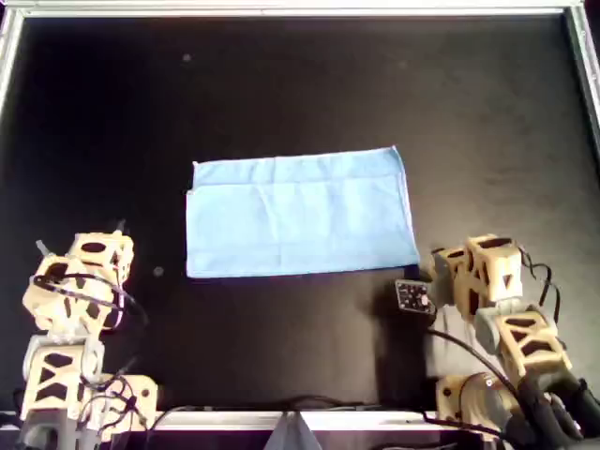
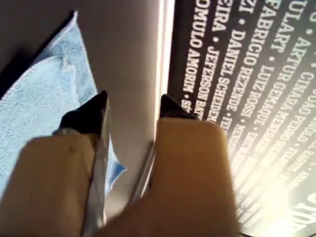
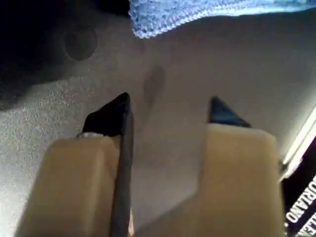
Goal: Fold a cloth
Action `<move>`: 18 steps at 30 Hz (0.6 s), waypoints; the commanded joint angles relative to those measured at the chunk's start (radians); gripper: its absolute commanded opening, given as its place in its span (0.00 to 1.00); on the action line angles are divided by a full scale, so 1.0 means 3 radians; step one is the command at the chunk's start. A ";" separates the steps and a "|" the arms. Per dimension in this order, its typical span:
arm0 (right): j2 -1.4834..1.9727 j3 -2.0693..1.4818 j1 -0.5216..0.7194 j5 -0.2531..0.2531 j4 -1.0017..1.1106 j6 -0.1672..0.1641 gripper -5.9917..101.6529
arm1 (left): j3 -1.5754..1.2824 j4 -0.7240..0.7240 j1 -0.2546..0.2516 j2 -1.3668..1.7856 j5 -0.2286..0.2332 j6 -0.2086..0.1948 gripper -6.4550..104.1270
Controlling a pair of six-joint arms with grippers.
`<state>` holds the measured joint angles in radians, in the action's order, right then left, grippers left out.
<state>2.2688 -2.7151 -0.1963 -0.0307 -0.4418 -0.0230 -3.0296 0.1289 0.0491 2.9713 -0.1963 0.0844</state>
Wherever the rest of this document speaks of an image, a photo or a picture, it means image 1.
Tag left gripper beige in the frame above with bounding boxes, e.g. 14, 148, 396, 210
22, 232, 134, 335

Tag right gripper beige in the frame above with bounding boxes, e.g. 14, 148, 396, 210
438, 235, 524, 320

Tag blue microfiber cloth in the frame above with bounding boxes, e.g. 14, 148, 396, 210
185, 144, 422, 280

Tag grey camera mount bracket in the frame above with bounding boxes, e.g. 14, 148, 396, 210
430, 247, 456, 308

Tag right arm black wires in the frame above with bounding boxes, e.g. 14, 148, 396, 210
519, 252, 563, 323

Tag arm black wires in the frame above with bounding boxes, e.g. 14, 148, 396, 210
30, 271, 151, 428
519, 252, 563, 323

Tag small camera circuit board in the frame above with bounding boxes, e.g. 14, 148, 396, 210
395, 278, 438, 321

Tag black camera cable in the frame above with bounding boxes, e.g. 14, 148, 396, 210
424, 326, 587, 442

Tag left arm black wires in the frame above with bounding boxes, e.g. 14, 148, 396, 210
30, 271, 151, 428

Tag black cable along frame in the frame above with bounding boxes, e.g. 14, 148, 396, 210
158, 395, 423, 416

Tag grey triangular camera stand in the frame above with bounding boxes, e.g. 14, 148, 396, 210
264, 411, 323, 450

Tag aluminium table frame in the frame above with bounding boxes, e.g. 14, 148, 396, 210
0, 0, 600, 432

